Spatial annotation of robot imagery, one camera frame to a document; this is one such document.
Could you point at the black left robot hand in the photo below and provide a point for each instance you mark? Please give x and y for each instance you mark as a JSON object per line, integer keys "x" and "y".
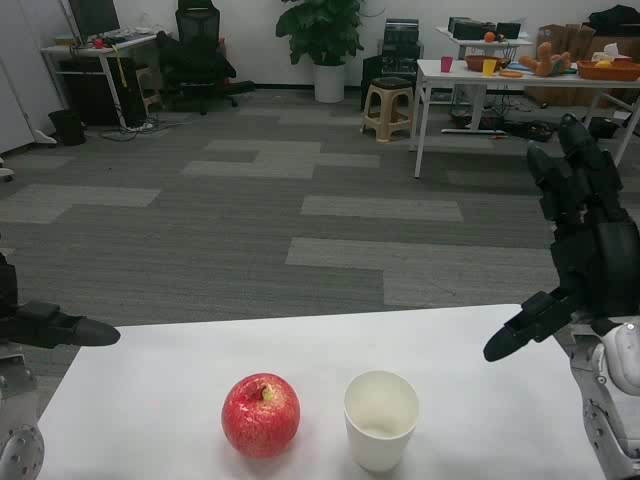
{"x": 60, "y": 330}

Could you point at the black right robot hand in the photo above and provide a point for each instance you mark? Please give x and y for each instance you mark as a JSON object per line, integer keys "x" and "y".
{"x": 600, "y": 265}

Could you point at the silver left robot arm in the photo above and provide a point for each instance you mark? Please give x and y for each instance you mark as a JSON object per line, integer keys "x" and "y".
{"x": 20, "y": 445}

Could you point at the black bag on floor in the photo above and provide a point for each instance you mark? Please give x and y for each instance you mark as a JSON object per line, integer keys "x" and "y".
{"x": 602, "y": 127}

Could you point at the rectangular orange basket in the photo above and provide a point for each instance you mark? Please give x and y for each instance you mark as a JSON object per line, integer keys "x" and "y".
{"x": 607, "y": 72}

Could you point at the black waste bin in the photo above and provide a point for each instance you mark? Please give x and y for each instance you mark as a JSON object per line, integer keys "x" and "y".
{"x": 67, "y": 127}

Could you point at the orange plush toy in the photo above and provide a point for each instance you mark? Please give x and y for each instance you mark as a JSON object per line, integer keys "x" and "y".
{"x": 545, "y": 62}

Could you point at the tissue box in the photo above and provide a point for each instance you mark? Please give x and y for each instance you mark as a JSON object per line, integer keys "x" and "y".
{"x": 614, "y": 54}

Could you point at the large closed cardboard box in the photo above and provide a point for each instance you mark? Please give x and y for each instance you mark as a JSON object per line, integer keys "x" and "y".
{"x": 636, "y": 50}

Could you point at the red apple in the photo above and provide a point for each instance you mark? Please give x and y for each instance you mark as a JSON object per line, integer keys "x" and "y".
{"x": 260, "y": 420}

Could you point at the yellow plastic cup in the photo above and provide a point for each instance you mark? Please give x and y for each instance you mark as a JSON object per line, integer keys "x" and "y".
{"x": 489, "y": 68}

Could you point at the open brown cardboard box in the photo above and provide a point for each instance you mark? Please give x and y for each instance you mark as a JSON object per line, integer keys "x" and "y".
{"x": 560, "y": 42}

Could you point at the round orange basket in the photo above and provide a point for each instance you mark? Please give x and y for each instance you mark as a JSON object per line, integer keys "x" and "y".
{"x": 475, "y": 63}

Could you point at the large white folding table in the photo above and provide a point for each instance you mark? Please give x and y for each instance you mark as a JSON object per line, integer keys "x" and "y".
{"x": 450, "y": 76}

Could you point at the black bag on boxes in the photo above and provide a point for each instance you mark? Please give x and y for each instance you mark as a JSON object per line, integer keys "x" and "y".
{"x": 615, "y": 20}

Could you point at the black computer tower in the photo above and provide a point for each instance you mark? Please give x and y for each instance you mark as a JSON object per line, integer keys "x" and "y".
{"x": 132, "y": 95}

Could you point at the small black equipment case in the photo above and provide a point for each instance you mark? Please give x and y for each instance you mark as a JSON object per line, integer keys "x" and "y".
{"x": 508, "y": 31}

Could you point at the pink plastic cup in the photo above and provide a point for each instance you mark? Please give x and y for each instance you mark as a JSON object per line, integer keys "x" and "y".
{"x": 446, "y": 65}

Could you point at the small white table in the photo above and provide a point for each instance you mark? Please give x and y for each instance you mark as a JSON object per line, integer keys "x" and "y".
{"x": 470, "y": 42}

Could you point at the large black equipment case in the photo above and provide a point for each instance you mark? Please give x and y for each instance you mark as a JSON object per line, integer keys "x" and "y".
{"x": 470, "y": 29}

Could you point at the beige plastic stool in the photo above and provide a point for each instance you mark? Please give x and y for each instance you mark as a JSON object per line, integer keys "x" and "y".
{"x": 387, "y": 97}

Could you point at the white computer desk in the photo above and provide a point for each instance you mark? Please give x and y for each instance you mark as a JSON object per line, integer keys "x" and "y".
{"x": 82, "y": 50}

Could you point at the white paper cup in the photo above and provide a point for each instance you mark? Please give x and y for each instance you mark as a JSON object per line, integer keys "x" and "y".
{"x": 380, "y": 445}

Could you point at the black equipment rack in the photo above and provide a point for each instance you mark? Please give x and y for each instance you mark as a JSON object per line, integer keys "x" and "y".
{"x": 400, "y": 45}

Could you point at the black office chair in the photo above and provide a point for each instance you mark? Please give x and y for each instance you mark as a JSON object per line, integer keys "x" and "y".
{"x": 197, "y": 55}

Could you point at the black monitor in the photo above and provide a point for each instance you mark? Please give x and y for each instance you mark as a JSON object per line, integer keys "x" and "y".
{"x": 95, "y": 15}

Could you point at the green plant in white pot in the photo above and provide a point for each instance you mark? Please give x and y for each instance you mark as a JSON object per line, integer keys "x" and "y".
{"x": 320, "y": 30}

